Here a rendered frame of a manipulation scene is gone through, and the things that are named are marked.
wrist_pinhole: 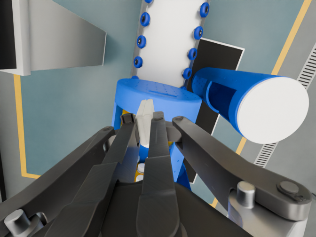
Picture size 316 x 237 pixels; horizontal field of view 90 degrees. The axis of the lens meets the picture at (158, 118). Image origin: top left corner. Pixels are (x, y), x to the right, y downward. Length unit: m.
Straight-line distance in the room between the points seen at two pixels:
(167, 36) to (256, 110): 0.45
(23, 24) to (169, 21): 0.52
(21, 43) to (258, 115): 0.93
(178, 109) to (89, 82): 1.43
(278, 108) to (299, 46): 1.40
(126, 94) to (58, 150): 1.84
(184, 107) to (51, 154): 2.01
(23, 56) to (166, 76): 0.54
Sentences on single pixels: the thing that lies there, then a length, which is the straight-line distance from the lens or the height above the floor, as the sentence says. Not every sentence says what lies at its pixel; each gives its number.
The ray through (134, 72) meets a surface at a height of 0.93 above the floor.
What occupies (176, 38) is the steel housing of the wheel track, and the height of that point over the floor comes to 0.93.
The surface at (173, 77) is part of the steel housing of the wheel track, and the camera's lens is 0.71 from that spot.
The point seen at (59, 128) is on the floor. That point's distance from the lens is 2.07.
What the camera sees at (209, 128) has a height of 0.15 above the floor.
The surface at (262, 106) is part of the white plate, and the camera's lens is 0.74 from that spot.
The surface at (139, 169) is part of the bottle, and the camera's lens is 0.70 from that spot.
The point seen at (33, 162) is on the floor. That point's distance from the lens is 2.49.
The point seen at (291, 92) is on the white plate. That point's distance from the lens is 0.79.
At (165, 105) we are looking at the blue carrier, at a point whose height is 1.23.
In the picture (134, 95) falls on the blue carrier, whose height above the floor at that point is 1.22.
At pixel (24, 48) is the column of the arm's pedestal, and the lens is 0.80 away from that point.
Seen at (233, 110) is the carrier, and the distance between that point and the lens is 0.72.
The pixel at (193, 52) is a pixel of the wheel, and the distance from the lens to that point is 0.66.
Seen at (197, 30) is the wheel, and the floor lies 0.98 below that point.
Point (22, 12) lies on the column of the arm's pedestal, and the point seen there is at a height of 0.99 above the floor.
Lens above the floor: 1.63
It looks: 70 degrees down
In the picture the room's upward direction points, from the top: 178 degrees clockwise
